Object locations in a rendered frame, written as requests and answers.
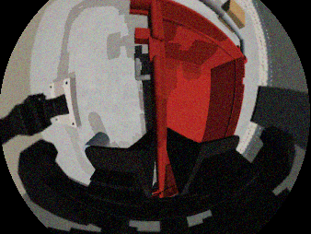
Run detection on tan rectangular block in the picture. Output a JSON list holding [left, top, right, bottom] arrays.
[[218, 0, 246, 32]]

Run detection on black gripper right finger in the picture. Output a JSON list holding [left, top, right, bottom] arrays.
[[167, 127, 240, 195]]

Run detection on light grey cylinder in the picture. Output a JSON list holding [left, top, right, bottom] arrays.
[[83, 132, 110, 151]]

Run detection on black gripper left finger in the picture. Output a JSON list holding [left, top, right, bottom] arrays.
[[85, 127, 155, 198]]

